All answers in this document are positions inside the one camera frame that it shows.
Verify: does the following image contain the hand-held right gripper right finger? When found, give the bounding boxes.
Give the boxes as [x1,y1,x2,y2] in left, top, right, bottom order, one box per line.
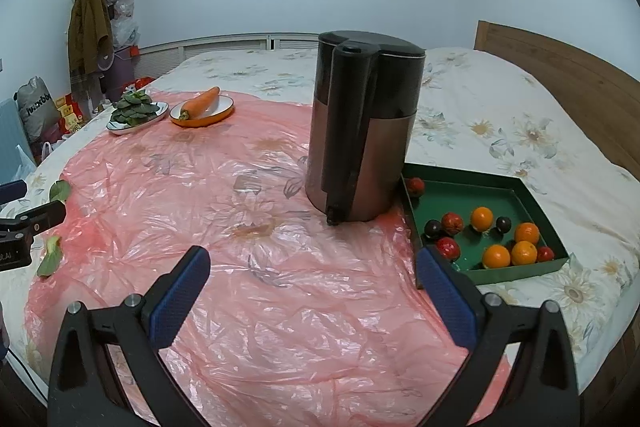
[416,245,583,427]

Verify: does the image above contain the white slatted panel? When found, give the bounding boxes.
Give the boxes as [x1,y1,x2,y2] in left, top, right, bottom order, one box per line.
[137,34,321,80]

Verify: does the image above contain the black and copper kettle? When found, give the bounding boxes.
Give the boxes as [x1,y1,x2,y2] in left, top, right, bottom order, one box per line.
[305,31,427,226]

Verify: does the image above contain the purple storage bin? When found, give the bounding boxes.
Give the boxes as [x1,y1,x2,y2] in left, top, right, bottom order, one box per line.
[102,46,138,102]

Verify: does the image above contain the white plate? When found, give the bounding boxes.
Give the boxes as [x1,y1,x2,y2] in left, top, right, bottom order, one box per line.
[106,103,169,136]

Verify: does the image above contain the olive brown coat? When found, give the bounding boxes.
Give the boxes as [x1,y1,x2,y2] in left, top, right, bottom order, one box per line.
[68,0,113,75]

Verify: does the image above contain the light blue board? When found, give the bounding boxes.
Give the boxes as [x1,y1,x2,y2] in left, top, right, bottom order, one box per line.
[0,99,36,180]

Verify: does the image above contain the orange bowl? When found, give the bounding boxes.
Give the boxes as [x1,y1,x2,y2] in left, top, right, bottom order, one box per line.
[169,95,235,128]

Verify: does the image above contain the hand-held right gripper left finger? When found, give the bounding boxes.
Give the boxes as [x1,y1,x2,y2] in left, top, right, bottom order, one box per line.
[46,245,212,427]

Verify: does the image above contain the yellow and red boxes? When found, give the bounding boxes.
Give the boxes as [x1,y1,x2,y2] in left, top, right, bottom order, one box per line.
[52,94,83,132]

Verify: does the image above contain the carrot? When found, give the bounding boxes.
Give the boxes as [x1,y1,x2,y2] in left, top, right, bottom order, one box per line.
[179,86,221,122]

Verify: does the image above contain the wooden headboard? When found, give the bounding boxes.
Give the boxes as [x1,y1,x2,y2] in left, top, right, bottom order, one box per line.
[473,21,640,180]

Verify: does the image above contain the pile of leafy greens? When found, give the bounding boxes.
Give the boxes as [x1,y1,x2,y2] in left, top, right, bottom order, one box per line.
[110,89,162,126]

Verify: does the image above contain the clear plastic bags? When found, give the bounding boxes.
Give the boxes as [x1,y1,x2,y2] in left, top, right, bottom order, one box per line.
[112,0,141,48]

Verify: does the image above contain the bok choy leaf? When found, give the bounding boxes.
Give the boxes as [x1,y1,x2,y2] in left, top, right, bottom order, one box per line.
[37,235,64,278]
[49,180,72,204]

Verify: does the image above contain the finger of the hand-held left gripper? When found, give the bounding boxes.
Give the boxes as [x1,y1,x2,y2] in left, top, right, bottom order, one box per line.
[0,200,67,240]
[0,179,27,204]

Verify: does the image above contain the grey printed bag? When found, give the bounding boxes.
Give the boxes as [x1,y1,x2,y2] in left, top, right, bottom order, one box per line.
[13,77,61,142]

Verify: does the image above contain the green tray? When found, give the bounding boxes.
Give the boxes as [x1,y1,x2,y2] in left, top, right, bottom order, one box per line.
[400,163,571,290]

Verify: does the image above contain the orange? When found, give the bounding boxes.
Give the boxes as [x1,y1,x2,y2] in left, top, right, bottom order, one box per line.
[514,222,541,246]
[482,244,512,270]
[470,206,494,231]
[510,241,538,266]

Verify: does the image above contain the pink plastic sheet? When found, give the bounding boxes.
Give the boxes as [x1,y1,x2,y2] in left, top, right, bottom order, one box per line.
[22,89,511,427]

